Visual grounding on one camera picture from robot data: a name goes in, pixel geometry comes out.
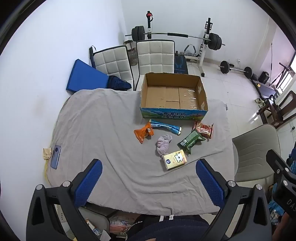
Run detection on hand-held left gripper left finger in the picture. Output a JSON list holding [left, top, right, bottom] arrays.
[[26, 159, 103, 241]]

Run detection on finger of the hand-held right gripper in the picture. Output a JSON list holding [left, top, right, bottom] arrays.
[[266, 149, 291, 177]]

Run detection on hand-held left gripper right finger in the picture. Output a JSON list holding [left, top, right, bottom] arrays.
[[195, 159, 272, 241]]

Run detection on yellow tissue pack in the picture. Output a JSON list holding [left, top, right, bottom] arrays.
[[162, 149, 187, 171]]

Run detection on green snack packet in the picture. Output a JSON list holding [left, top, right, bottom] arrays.
[[177, 130, 206, 155]]

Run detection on red snack packet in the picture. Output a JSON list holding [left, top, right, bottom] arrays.
[[193, 120, 213, 139]]

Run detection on pink cloth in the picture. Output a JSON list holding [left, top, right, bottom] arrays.
[[155, 134, 173, 158]]

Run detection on long blue snack packet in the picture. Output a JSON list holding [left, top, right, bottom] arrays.
[[149, 119, 182, 136]]

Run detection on orange snack packet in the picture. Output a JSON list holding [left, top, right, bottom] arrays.
[[134, 122, 155, 144]]

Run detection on cardboard box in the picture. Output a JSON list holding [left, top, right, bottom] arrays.
[[140, 72, 208, 121]]

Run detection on beige plastic chair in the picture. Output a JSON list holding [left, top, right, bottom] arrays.
[[232, 124, 281, 183]]

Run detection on blue smartphone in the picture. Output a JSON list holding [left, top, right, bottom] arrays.
[[50, 145, 62, 169]]

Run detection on white snack packet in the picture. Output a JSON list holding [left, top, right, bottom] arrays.
[[84, 218, 102, 236]]

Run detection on dark wooden chair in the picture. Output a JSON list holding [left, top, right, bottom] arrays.
[[257, 90, 296, 129]]

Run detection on pink printed packet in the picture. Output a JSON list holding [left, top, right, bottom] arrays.
[[109, 214, 137, 239]]

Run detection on grey tablecloth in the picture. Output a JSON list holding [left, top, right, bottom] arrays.
[[44, 88, 238, 215]]

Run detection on person's dark pants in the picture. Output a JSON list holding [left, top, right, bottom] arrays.
[[129, 214, 211, 241]]

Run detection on black speaker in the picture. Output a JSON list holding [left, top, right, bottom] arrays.
[[258, 71, 270, 84]]

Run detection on short barbell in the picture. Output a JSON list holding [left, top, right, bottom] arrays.
[[218, 61, 252, 78]]

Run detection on dark blue garment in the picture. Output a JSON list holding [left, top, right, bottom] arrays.
[[107, 75, 132, 91]]

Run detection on blue foam mat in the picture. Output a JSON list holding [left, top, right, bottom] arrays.
[[66, 59, 110, 93]]

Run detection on white padded chair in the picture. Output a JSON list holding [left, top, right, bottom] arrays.
[[135, 40, 175, 91], [92, 45, 134, 91]]

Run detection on black bench pad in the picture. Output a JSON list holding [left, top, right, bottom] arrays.
[[173, 53, 189, 75]]

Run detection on black and blue bar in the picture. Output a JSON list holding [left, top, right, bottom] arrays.
[[89, 46, 96, 69]]

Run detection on white bench press rack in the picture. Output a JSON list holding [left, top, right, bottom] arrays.
[[145, 11, 213, 78]]

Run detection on glass jar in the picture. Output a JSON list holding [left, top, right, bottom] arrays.
[[128, 47, 138, 66]]

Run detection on long barbell with black plates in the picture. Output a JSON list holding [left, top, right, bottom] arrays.
[[125, 25, 226, 51]]

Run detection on black metal frame stand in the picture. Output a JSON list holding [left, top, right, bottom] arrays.
[[268, 43, 296, 88]]

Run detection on grey curved exercise handle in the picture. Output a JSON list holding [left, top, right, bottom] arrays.
[[184, 44, 200, 57]]

